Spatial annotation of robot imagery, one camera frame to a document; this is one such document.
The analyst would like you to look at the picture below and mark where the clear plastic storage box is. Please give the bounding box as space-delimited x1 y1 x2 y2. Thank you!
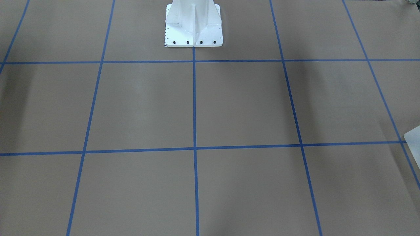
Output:
404 126 420 168

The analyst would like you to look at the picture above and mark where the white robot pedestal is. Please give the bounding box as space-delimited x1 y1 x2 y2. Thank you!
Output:
164 0 223 48

